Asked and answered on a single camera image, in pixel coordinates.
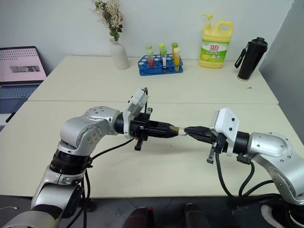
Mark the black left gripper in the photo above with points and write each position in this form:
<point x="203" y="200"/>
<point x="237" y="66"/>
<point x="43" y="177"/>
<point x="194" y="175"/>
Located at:
<point x="140" y="126"/>

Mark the dark red rounded shape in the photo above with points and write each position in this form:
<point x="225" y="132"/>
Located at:
<point x="140" y="217"/>

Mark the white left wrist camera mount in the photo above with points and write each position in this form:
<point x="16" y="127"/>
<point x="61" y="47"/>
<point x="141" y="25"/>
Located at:
<point x="139" y="99"/>

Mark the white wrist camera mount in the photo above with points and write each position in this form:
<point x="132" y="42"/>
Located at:
<point x="139" y="99"/>
<point x="225" y="121"/>

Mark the green-capped clear test tube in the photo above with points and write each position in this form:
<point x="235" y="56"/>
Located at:
<point x="161" y="46"/>

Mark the green-capped white label tube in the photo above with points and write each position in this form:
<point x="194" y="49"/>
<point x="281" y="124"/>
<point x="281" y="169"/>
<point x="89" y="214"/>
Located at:
<point x="163" y="58"/>

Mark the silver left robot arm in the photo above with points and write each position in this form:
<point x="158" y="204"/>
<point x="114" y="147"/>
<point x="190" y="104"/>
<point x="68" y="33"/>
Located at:
<point x="78" y="128"/>

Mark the dried flower bouquet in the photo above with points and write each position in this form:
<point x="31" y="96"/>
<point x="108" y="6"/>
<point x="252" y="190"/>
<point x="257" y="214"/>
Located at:
<point x="110" y="16"/>

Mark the green-capped orange liquid tube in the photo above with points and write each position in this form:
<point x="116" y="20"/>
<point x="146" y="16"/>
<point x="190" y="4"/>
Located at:
<point x="174" y="46"/>

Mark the yellow dish soap bottle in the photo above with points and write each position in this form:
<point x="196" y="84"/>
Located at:
<point x="213" y="52"/>

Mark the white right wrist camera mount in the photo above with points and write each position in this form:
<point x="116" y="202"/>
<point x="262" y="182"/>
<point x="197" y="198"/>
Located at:
<point x="225" y="121"/>

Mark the white ceramic vase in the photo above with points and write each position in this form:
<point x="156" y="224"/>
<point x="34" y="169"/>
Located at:
<point x="119" y="57"/>

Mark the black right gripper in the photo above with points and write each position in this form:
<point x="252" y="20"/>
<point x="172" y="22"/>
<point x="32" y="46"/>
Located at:
<point x="219" y="142"/>

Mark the green-capped red liquid tube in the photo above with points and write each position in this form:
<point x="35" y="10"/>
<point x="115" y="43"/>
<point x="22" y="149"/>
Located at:
<point x="150" y="59"/>

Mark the grey laptop with pink screen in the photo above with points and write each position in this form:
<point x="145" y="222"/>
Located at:
<point x="19" y="66"/>

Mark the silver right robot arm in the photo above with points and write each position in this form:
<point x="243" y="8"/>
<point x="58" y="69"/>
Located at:
<point x="268" y="145"/>

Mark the short green-capped test tube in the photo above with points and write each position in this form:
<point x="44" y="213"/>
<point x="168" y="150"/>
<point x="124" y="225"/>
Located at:
<point x="149" y="46"/>

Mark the blue test tube rack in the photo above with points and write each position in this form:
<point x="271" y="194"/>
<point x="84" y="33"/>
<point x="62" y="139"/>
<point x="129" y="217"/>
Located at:
<point x="152" y="70"/>

